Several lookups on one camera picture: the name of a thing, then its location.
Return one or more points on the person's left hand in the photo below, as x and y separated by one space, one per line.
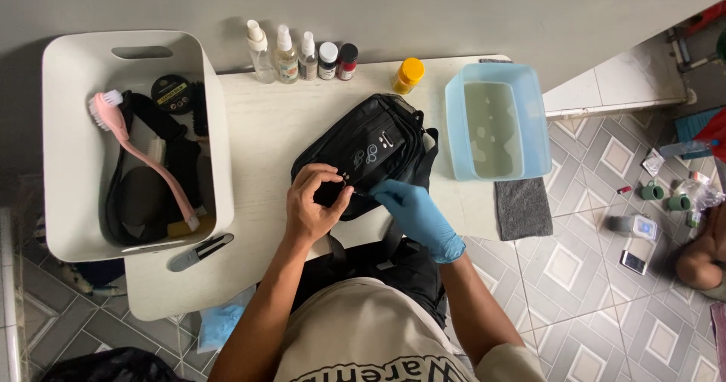
309 212

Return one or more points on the person's right hand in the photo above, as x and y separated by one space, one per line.
422 220

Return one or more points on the black leather bag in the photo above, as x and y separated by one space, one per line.
363 143

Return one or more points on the person's black shorts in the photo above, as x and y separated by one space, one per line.
414 274

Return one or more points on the grey towel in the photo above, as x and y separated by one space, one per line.
523 209

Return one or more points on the white plastic storage bin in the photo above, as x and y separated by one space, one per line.
221 161

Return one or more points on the grey folding tool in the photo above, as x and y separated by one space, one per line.
198 252

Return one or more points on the blue water tub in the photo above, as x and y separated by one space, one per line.
496 126

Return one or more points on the yellow sponge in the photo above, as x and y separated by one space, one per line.
190 227

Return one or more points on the person's beige shirt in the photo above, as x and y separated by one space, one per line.
363 336

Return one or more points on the yellow jar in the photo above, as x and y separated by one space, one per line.
407 75

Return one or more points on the white-capped dark bottle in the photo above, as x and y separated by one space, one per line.
327 63

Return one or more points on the black bristle brush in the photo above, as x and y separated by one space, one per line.
199 109

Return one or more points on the small clear spray bottle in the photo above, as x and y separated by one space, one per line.
308 61

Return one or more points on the yellowish spray bottle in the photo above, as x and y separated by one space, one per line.
286 61

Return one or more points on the black-capped red bottle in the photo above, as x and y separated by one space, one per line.
346 64

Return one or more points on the large clear spray bottle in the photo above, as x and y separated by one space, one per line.
261 58

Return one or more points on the small white bristle brush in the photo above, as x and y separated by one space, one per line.
156 150

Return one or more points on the round black tin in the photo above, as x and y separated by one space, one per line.
171 94

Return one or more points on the phone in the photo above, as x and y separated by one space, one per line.
633 262

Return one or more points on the small white container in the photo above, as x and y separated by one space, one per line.
645 227

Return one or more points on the green cup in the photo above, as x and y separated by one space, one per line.
679 202
652 191

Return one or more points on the clear plastic wrapper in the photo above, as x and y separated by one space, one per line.
653 162

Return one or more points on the black garbage bag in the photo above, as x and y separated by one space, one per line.
113 366

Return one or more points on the small green bottle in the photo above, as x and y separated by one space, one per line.
692 219

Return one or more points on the clear plastic bottle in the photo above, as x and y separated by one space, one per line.
683 147

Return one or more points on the teal mat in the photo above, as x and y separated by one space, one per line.
689 126

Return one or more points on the clear plastic bag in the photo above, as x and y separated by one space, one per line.
706 195

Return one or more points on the red cloth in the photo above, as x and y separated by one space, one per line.
716 132

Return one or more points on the metal pipe fixture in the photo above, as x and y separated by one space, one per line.
689 53

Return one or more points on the pink cloth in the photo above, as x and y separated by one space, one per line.
719 336

